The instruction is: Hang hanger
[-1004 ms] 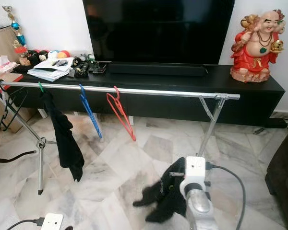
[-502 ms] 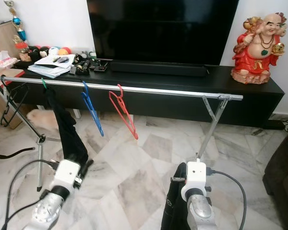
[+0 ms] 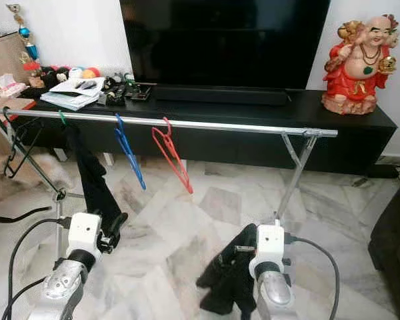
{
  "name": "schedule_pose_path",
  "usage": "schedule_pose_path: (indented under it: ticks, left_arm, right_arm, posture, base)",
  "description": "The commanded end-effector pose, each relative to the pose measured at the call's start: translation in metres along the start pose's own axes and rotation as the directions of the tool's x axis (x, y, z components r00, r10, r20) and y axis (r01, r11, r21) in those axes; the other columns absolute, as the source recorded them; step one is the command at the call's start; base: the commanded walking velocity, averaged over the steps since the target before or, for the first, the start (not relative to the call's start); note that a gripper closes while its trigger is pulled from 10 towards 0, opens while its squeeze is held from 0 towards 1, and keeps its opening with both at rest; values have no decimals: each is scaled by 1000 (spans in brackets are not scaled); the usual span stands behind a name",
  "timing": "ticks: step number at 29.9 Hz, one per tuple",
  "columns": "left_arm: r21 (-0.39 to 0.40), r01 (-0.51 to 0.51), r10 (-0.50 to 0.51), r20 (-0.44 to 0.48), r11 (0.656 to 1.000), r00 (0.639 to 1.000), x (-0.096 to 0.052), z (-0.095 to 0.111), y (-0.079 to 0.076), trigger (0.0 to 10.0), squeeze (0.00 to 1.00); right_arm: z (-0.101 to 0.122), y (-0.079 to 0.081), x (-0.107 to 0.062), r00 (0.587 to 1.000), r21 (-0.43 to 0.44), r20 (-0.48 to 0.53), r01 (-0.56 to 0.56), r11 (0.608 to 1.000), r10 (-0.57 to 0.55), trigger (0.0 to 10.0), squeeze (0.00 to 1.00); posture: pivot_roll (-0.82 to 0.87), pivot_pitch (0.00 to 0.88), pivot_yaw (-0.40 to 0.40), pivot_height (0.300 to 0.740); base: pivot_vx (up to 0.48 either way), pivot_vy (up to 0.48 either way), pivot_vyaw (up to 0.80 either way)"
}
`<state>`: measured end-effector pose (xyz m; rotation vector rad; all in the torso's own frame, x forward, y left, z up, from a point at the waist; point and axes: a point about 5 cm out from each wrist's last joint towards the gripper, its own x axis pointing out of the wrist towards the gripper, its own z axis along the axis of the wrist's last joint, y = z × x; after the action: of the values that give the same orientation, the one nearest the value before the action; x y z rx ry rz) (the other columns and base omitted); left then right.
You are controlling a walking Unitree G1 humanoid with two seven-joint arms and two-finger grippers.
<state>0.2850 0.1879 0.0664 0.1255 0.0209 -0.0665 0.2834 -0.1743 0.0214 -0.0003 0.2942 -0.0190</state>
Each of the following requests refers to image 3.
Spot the plain black garment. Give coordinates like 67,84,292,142
196,223,258,318

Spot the blue plastic hanger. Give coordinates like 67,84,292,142
114,113,148,191

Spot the black garment on green hanger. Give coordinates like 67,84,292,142
63,123,129,231

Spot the red plastic hanger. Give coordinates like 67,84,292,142
151,117,195,195

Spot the cream fluffy pet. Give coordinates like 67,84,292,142
0,153,75,203

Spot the steel clothes rack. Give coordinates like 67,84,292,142
0,106,339,269

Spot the black remote control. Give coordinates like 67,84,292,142
99,81,127,107

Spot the small black router box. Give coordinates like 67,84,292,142
127,83,153,103

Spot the stack of white papers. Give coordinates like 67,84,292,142
39,76,103,111

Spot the dark brown sofa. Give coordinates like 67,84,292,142
367,179,400,295

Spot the black soundbar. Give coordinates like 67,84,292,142
152,86,291,107

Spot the black round plush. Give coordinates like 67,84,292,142
41,65,70,83

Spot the pink tissue pack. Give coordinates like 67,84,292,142
0,73,28,99

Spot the light wooden cabinet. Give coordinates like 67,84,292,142
0,31,31,95

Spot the blue gold trophy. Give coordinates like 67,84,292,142
7,3,41,71

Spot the black flat screen television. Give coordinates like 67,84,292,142
120,0,333,90

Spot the red laughing Buddha statue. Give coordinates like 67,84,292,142
321,14,400,116

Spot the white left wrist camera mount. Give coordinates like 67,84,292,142
66,213,103,259

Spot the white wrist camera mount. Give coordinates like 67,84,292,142
66,213,103,259
249,224,287,281

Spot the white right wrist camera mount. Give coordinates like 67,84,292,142
249,224,287,281

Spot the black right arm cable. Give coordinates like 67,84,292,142
283,234,341,320

